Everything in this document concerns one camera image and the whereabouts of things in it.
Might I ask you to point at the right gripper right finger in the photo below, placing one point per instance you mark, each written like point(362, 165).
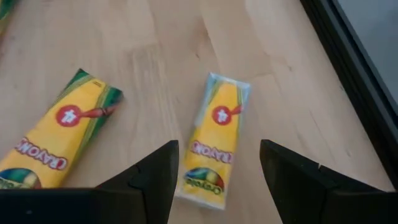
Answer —
point(298, 186)

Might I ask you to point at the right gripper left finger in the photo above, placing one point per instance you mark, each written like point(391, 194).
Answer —
point(152, 186)

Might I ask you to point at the plastic-wrapped yellow crayon box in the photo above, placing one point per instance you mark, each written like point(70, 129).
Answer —
point(214, 140)

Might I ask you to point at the yellow green crayon box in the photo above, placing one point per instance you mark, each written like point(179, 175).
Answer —
point(3, 9)
point(62, 137)

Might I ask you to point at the black aluminium table frame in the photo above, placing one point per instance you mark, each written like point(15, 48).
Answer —
point(357, 77)

